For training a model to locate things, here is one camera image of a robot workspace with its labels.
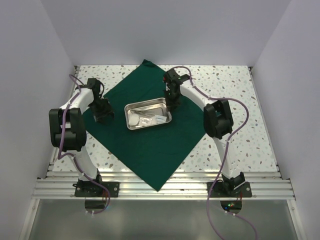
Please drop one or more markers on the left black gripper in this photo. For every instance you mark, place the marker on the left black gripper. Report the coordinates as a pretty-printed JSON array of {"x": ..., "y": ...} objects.
[{"x": 107, "y": 111}]

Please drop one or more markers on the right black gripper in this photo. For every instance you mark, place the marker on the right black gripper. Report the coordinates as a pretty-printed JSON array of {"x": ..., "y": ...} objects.
[{"x": 171, "y": 105}]

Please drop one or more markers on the white gauze pad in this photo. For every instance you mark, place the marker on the white gauze pad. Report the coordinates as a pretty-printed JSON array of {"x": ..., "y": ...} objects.
[
  {"x": 133, "y": 119},
  {"x": 153, "y": 121}
]

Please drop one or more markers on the white labelled packet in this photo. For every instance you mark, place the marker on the white labelled packet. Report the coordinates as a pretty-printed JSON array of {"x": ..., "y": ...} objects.
[{"x": 160, "y": 119}]

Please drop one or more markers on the stainless steel tray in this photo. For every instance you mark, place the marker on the stainless steel tray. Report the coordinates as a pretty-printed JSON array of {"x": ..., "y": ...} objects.
[{"x": 157, "y": 106}]

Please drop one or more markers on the green surgical drape cloth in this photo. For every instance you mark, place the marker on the green surgical drape cloth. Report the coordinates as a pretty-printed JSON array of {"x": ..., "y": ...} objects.
[{"x": 153, "y": 153}]

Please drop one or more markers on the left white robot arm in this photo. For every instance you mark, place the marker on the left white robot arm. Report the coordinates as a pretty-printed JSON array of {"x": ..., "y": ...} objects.
[{"x": 67, "y": 126}]

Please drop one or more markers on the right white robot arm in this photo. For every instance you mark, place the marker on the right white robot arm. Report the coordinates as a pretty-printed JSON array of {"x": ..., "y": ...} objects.
[{"x": 217, "y": 122}]

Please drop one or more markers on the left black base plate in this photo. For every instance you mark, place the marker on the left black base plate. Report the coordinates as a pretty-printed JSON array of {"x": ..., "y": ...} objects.
[{"x": 88, "y": 189}]

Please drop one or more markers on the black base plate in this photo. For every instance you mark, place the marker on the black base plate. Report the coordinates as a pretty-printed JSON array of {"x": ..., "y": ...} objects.
[
  {"x": 219, "y": 190},
  {"x": 88, "y": 189}
]

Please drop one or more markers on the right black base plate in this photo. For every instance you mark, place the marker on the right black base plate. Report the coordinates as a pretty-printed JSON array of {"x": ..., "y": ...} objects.
[{"x": 219, "y": 190}]

